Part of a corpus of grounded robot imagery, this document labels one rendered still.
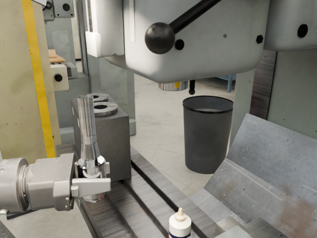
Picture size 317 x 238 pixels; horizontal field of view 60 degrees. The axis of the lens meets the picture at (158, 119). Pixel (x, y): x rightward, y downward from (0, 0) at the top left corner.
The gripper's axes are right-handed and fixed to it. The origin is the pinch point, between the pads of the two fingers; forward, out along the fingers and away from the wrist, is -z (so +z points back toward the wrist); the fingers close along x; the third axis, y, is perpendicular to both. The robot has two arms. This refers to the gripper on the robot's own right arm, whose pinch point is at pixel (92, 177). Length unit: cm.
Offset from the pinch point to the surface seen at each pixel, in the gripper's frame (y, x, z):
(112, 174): 14.1, 23.0, -3.6
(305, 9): -27.2, -7.2, -30.0
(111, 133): 2.3, 23.1, -4.0
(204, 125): 63, 161, -85
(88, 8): -27.0, -4.5, -1.7
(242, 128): 4.7, 25.4, -41.9
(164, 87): -15.8, -1.6, -12.1
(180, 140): 112, 235, -87
